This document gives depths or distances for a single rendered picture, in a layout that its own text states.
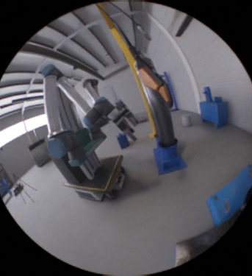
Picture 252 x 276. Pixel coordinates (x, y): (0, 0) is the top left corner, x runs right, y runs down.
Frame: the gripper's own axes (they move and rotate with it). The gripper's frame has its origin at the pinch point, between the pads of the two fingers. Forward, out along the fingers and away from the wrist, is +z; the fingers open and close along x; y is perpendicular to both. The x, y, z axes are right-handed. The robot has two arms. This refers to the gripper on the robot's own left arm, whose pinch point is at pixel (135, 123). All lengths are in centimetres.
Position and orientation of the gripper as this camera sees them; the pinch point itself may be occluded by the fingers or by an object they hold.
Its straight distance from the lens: 94.5
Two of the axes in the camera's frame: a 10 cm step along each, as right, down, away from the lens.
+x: 3.6, -3.1, 8.8
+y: 6.9, -5.4, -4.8
